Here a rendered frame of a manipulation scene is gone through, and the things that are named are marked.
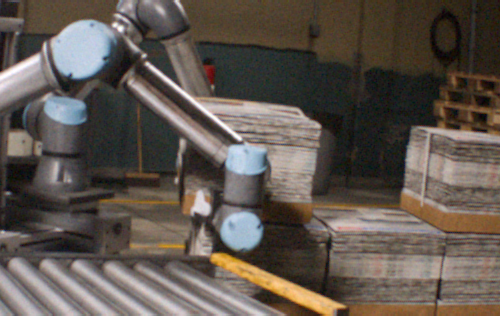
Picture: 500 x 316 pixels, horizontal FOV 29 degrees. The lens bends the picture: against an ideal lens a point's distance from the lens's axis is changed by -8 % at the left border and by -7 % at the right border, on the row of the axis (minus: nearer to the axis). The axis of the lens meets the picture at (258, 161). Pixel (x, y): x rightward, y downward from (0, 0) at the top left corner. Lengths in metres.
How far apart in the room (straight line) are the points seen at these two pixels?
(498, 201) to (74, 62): 1.10
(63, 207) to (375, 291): 0.80
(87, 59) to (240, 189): 0.38
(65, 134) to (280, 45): 7.45
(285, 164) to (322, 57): 7.90
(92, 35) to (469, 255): 1.08
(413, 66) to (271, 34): 1.79
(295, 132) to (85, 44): 0.59
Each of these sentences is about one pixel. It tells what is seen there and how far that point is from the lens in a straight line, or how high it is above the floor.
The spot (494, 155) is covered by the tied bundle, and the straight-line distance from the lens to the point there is 2.43.
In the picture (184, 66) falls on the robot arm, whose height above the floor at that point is 1.15.
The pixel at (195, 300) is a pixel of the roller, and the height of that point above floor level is 0.79.
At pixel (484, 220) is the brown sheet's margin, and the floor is 0.87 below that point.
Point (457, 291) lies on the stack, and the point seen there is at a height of 0.69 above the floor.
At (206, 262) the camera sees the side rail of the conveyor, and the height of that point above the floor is 0.80.
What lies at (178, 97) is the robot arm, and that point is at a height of 1.10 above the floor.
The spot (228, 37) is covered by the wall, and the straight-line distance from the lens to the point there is 9.64.
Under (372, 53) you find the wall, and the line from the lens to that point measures 10.40.
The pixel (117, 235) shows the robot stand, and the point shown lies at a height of 0.73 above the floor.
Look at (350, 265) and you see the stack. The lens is 2.36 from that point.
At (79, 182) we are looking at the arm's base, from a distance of 2.58.
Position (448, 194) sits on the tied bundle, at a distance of 2.41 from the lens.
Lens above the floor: 1.19
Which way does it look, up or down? 6 degrees down
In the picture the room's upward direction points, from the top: 5 degrees clockwise
